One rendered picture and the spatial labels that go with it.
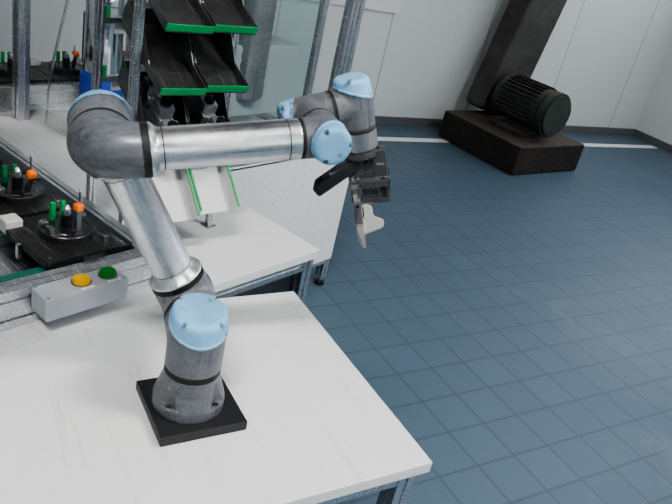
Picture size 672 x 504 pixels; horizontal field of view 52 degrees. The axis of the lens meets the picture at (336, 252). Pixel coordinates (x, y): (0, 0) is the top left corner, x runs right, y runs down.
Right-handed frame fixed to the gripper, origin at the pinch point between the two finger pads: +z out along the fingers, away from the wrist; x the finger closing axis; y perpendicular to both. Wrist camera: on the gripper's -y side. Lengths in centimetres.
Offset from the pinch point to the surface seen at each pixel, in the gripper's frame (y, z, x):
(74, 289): -67, 5, -5
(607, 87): 255, 213, 697
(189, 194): -51, 4, 40
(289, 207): -46, 67, 156
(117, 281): -61, 8, 2
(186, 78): -44, -28, 44
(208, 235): -53, 25, 54
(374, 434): -1.3, 37.7, -24.0
